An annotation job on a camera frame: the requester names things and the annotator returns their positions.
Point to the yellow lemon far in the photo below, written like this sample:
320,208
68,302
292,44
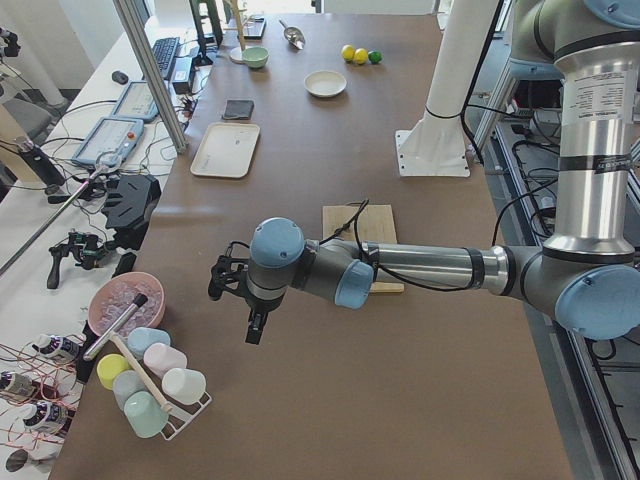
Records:
348,52

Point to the teach pendant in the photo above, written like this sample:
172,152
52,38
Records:
136,102
110,142

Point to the aluminium frame post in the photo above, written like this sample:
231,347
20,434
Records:
135,31

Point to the white cup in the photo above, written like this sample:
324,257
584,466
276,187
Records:
186,386

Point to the cream round plate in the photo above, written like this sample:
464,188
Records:
325,83

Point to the grey cup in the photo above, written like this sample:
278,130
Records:
126,384

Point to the green lime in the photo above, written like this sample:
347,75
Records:
375,56

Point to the teach pendant near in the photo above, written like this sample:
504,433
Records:
110,142

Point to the pink cup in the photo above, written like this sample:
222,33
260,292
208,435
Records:
159,358

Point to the wooden glass stand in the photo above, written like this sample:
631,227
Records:
236,54

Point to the teach pendant far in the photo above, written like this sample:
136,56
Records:
136,102

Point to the wooden cutting board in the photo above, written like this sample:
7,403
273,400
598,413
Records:
376,223

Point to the black keyboard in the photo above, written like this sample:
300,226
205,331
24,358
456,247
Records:
165,51

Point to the blue cup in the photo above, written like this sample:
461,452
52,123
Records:
141,338

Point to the pink bowl with ice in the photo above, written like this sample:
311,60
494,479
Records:
118,294

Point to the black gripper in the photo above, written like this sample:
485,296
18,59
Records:
260,305

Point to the yellow lemon near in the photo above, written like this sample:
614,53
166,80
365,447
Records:
360,56

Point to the black computer mouse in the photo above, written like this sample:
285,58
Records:
120,77

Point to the green bowl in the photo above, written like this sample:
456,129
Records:
255,57

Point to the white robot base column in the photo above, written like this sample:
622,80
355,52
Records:
435,146

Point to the metal scoop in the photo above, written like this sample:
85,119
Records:
293,35

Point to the black plastic stand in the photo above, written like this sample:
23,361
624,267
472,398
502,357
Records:
128,208

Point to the yellow lemon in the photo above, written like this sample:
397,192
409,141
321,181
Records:
348,52
360,56

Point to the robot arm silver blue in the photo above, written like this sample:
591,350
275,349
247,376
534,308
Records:
582,276

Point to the white cup rack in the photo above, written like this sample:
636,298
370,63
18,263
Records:
181,416

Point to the cream rabbit tray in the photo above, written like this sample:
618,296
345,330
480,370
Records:
226,150

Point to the yellow cup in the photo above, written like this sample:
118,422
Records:
110,367

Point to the mint green cup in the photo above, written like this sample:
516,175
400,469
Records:
145,415

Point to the dark grey folded cloth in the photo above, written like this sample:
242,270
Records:
238,109

